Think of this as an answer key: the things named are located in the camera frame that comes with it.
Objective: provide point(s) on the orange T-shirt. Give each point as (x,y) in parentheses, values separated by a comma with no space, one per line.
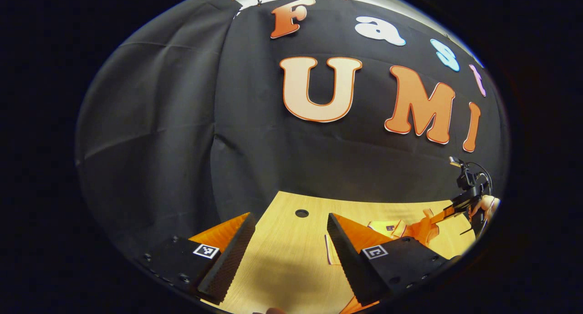
(423,229)

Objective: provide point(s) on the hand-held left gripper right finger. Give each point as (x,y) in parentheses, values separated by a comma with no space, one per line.
(350,259)

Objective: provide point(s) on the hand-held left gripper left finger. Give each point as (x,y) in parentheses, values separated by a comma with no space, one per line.
(230,259)

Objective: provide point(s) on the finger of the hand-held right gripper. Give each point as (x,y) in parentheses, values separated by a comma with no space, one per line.
(462,204)

